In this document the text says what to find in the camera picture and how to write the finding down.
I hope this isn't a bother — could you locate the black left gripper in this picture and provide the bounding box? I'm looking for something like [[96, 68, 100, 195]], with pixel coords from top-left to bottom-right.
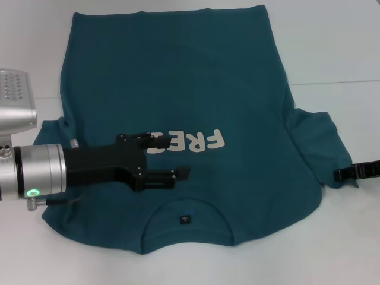
[[64, 132, 192, 191]]

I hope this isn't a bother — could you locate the teal blue FREE t-shirt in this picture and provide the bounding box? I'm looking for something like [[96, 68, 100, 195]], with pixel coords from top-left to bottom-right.
[[33, 4, 354, 256]]

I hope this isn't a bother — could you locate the left arm plug cable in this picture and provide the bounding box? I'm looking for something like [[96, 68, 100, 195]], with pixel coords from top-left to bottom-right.
[[26, 194, 87, 211]]

